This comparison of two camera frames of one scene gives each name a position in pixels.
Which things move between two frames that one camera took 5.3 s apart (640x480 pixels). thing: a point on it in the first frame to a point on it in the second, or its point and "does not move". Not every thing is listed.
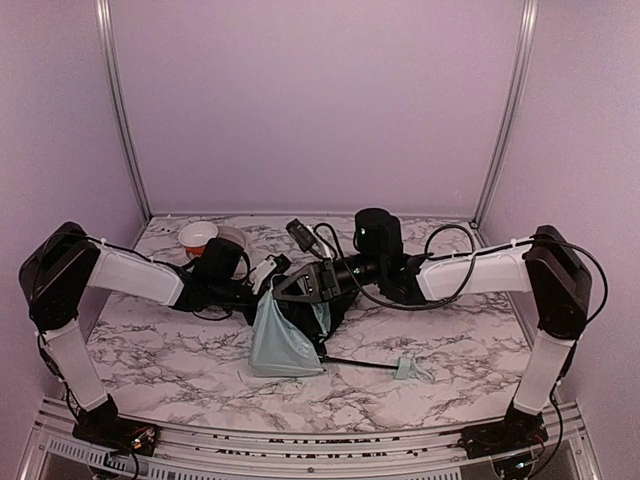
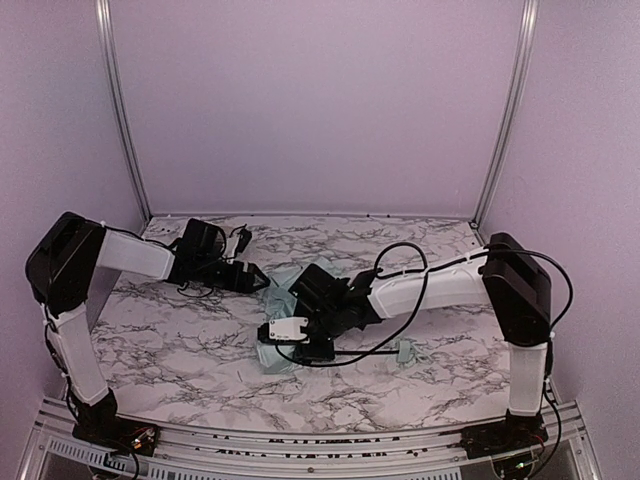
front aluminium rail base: [566, 451] does not move
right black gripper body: [330, 279] to [310, 345]
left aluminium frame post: [105, 17] does not move
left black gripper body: [270, 298] to [245, 276]
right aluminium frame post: [512, 103] does not move
